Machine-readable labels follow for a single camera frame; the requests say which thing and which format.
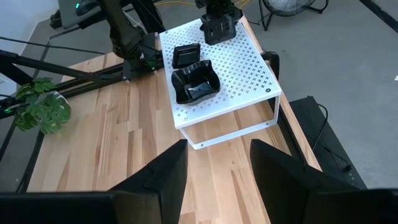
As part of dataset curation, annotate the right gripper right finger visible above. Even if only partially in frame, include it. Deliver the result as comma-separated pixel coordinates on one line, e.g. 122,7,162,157
250,138,365,224

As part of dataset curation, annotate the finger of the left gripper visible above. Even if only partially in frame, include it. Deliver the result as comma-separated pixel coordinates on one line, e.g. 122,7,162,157
220,12,244,43
200,16,223,46

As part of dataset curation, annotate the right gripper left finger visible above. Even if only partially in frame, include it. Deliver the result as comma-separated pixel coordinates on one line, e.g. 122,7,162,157
111,139,189,224

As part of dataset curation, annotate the small square black plate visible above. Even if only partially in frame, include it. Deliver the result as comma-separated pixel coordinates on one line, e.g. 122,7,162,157
172,42,201,70

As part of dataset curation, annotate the wavy square black plate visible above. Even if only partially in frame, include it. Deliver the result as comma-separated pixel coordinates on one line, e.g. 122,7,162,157
170,58,221,105

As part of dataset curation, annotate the white perforated metal shelf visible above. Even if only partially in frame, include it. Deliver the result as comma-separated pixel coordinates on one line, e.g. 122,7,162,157
158,15,283,151

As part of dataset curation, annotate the black curved hook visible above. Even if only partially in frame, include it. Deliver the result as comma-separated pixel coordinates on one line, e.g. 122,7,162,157
260,51,280,80

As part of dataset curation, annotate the black floor fan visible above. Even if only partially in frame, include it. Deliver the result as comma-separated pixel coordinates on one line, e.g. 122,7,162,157
257,0,330,32

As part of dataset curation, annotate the black flat panel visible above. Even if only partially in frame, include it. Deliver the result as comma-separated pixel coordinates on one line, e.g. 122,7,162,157
288,95,368,190

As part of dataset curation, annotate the green artificial plant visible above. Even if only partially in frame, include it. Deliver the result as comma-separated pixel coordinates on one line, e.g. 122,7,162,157
14,77,72,135

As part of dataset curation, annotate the thin black cable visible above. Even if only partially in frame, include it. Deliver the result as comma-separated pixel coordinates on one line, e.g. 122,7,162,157
312,102,352,172

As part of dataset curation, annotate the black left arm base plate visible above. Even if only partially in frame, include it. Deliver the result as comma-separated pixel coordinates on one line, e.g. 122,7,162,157
121,58,165,81

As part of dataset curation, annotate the black floor cable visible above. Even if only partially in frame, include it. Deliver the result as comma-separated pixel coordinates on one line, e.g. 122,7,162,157
0,35,106,56

